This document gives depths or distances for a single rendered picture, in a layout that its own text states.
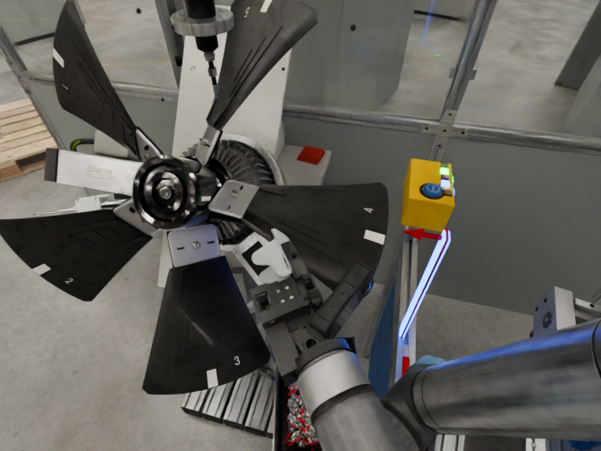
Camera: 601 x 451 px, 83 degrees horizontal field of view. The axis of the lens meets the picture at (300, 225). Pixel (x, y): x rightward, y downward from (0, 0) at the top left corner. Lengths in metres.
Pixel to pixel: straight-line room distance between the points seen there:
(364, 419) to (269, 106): 0.66
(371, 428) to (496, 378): 0.12
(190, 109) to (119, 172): 0.22
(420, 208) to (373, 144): 0.53
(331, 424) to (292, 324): 0.12
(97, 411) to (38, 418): 0.24
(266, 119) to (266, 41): 0.28
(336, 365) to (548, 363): 0.19
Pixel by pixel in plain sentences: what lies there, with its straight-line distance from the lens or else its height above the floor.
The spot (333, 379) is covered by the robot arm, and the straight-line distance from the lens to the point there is 0.38.
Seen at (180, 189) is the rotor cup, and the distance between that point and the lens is 0.57.
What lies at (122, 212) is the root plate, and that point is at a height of 1.16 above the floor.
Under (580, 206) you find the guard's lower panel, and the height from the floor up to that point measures 0.75.
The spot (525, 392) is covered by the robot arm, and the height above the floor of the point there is 1.30.
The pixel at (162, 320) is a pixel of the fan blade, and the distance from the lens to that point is 0.64.
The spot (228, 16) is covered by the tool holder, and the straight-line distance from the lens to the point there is 0.45.
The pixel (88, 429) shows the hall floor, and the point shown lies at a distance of 1.83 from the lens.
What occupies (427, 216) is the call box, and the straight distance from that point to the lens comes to 0.84.
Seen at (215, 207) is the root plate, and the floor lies 1.19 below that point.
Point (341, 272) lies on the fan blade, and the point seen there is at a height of 1.16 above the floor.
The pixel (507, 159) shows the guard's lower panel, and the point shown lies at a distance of 1.37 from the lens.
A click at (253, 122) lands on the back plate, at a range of 0.83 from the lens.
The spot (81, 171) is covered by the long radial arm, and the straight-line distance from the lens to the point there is 0.91.
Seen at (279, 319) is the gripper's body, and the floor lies 1.20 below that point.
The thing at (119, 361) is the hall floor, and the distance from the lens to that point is 1.90.
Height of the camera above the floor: 1.58
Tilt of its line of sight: 46 degrees down
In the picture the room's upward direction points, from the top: straight up
